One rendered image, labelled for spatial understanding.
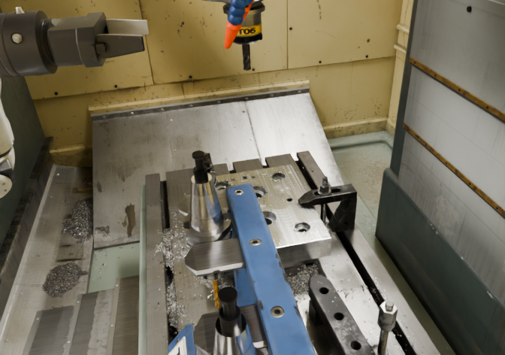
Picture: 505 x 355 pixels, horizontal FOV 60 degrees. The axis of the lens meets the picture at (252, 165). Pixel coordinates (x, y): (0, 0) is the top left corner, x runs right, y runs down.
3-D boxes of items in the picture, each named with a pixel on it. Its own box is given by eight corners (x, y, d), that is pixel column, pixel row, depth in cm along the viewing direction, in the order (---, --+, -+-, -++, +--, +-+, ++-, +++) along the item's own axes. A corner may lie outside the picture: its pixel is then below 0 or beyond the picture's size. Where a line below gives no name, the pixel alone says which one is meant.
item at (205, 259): (187, 280, 51) (185, 275, 51) (183, 250, 55) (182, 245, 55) (246, 269, 52) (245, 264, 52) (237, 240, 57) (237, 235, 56)
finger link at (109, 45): (146, 53, 62) (101, 57, 61) (142, 30, 60) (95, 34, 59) (145, 57, 60) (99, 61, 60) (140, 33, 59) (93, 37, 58)
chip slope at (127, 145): (89, 289, 129) (64, 220, 115) (105, 170, 184) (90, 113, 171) (372, 237, 142) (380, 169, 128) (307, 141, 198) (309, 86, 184)
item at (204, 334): (196, 365, 42) (195, 359, 41) (191, 320, 46) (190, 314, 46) (267, 349, 43) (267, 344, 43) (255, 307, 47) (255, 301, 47)
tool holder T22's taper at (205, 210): (227, 227, 56) (222, 183, 53) (193, 235, 55) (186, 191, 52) (219, 207, 60) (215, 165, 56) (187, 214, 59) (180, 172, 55)
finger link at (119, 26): (146, 16, 67) (104, 19, 66) (149, 37, 68) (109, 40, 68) (146, 14, 68) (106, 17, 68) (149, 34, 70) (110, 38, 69)
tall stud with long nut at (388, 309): (376, 363, 74) (385, 312, 67) (370, 349, 77) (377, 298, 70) (391, 359, 75) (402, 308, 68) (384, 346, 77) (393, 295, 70)
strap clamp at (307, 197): (300, 238, 102) (301, 186, 94) (296, 229, 104) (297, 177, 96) (354, 229, 104) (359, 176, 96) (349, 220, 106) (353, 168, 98)
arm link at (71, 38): (86, 11, 56) (-12, 19, 55) (104, 83, 61) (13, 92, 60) (101, -8, 66) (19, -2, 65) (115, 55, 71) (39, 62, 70)
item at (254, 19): (264, 35, 64) (263, 13, 62) (229, 37, 64) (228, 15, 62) (259, 26, 68) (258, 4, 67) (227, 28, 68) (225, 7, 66)
